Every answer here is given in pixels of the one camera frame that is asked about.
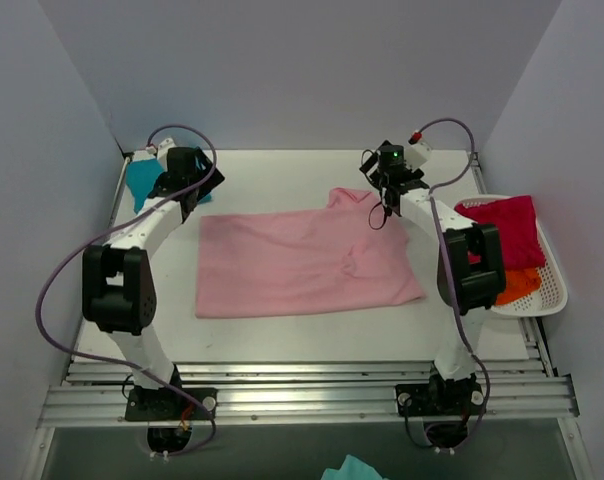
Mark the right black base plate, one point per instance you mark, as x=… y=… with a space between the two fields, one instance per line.
x=459 y=399

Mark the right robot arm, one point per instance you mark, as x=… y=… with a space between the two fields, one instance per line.
x=470 y=268

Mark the pink t shirt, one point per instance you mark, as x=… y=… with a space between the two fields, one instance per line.
x=341 y=257

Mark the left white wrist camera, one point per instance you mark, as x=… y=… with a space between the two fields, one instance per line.
x=159 y=146

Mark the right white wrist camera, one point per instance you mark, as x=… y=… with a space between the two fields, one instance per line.
x=418 y=151

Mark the white plastic basket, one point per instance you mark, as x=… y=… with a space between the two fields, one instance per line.
x=552 y=295

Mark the aluminium rail frame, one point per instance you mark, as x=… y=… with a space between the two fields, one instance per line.
x=306 y=393

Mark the folded teal t shirt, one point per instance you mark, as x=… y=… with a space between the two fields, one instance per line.
x=140 y=179

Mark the mint green cloth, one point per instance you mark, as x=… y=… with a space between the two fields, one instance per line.
x=352 y=468

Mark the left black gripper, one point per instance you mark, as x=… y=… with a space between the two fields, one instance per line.
x=208 y=176

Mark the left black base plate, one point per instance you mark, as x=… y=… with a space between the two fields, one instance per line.
x=144 y=405

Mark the crimson t shirt in basket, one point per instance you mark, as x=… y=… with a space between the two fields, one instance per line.
x=515 y=219

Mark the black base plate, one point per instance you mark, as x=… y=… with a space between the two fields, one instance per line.
x=459 y=399
x=144 y=405

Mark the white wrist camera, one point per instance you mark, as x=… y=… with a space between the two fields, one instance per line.
x=418 y=151
x=159 y=146

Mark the orange t shirt in basket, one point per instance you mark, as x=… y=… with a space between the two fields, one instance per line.
x=519 y=284

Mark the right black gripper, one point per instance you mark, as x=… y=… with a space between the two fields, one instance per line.
x=370 y=163

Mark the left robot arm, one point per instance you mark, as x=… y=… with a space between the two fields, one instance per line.
x=118 y=290

